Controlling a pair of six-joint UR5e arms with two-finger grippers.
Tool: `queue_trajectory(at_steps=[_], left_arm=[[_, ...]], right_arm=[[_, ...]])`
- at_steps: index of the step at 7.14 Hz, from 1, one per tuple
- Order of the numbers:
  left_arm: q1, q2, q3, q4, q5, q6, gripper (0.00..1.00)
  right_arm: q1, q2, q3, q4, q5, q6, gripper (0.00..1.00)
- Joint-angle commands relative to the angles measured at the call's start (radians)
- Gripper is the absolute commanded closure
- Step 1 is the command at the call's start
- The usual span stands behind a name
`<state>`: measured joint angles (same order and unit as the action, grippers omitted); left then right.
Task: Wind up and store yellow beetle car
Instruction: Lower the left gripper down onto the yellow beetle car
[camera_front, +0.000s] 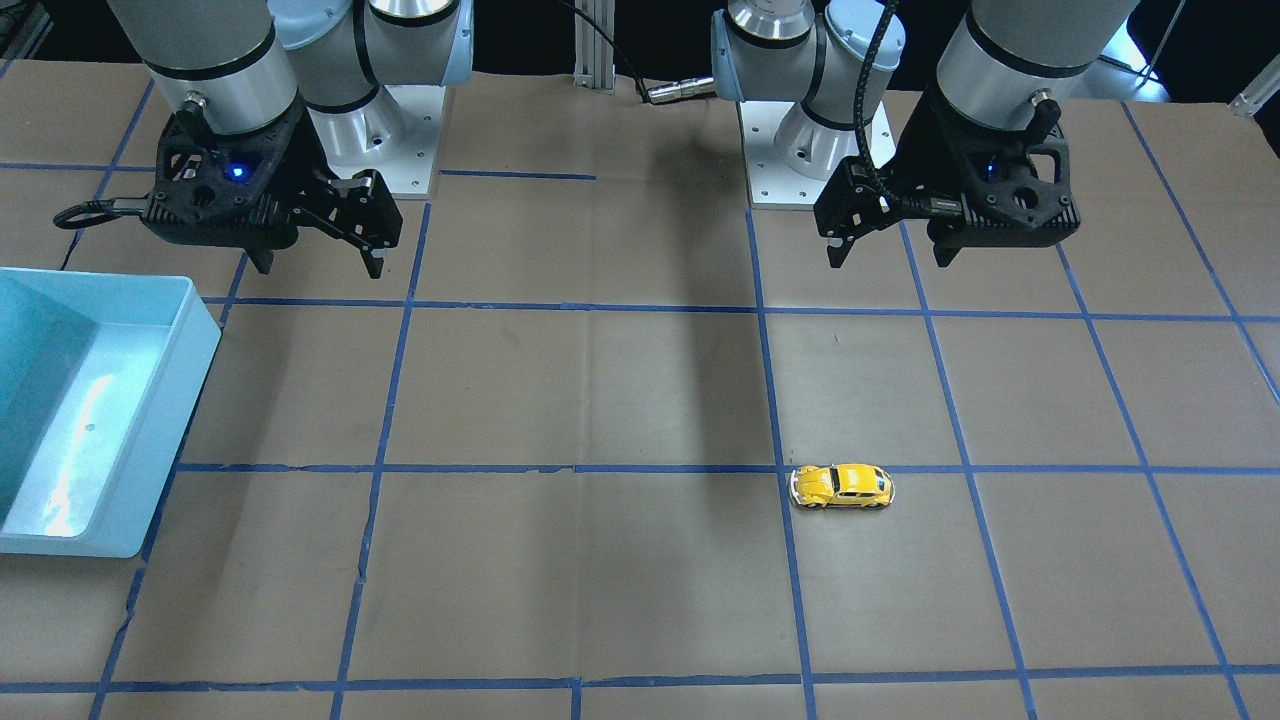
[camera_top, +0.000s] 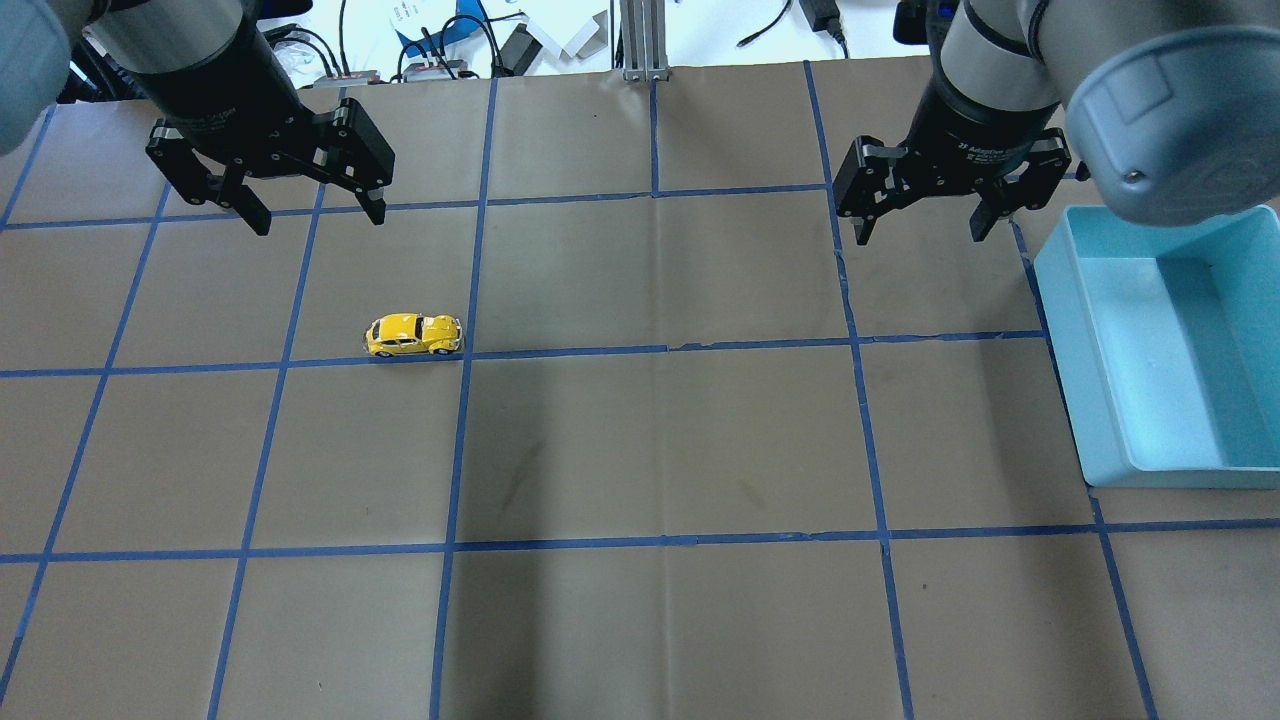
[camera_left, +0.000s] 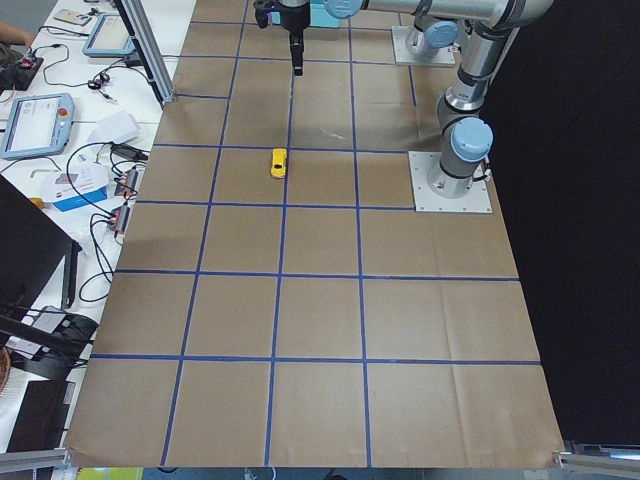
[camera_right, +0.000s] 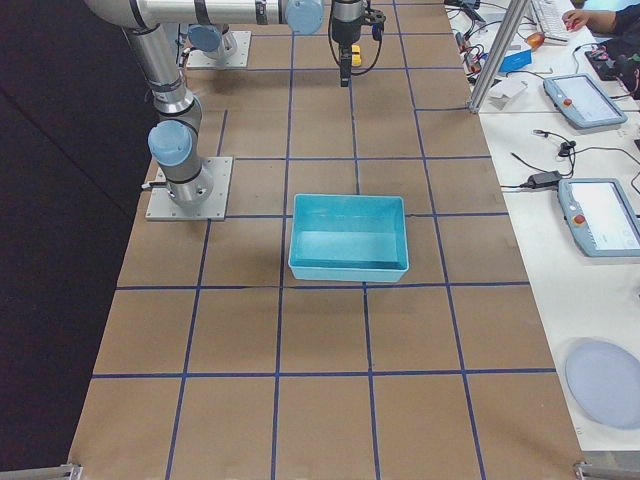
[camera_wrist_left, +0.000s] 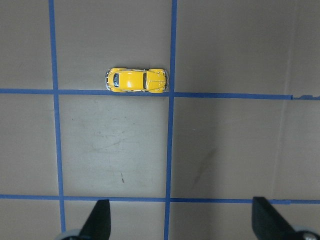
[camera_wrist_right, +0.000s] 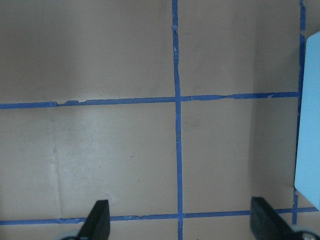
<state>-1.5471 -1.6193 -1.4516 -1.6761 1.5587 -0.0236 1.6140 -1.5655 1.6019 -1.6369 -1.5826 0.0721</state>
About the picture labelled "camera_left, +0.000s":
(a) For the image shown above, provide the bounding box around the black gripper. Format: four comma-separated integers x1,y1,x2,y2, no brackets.
253,0,308,76

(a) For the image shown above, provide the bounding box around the yellow toy beetle car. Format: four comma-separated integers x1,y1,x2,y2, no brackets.
270,148,288,179

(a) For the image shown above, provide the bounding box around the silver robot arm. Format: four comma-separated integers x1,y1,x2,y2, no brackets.
253,0,523,76
427,21,513,199

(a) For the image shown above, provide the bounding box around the light blue plastic bin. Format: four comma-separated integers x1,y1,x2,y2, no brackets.
269,0,362,28

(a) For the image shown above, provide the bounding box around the far grey teach pendant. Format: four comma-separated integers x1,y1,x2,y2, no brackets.
83,14,135,58

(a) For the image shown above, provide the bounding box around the grey teach pendant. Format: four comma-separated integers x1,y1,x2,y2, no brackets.
1,93,75,160
83,14,135,58

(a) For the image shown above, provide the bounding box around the white folded paper box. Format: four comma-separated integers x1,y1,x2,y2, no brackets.
88,111,140,143

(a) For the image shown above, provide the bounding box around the black power adapter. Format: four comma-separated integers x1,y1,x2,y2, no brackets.
111,144,148,162

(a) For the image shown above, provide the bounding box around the blue and white box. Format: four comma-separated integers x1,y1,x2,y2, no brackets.
39,158,109,214

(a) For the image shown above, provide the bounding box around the near grey teach pendant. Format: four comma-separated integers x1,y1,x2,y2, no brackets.
1,93,75,160

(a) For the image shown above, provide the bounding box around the black monitor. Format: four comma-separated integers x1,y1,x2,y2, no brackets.
1,178,81,320

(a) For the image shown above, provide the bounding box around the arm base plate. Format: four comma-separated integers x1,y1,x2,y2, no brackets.
392,21,458,67
408,151,492,214

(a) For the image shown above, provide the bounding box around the aluminium frame post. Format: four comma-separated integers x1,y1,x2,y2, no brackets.
115,0,175,106

